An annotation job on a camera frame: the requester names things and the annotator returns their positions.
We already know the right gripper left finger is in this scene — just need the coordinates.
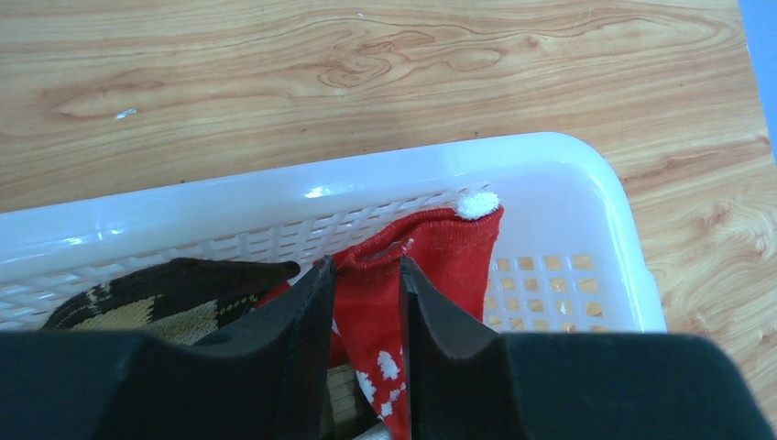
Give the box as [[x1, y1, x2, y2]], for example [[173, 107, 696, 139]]
[[1, 256, 336, 439]]

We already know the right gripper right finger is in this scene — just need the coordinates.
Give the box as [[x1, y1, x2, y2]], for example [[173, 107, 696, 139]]
[[399, 258, 774, 439]]

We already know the red christmas sock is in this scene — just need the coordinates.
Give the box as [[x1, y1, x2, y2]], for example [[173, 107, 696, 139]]
[[255, 190, 505, 440]]

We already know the pile of colourful socks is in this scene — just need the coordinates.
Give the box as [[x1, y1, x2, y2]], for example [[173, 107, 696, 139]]
[[43, 257, 374, 439]]

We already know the white centre laundry basket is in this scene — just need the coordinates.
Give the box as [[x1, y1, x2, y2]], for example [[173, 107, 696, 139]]
[[1, 132, 666, 332]]

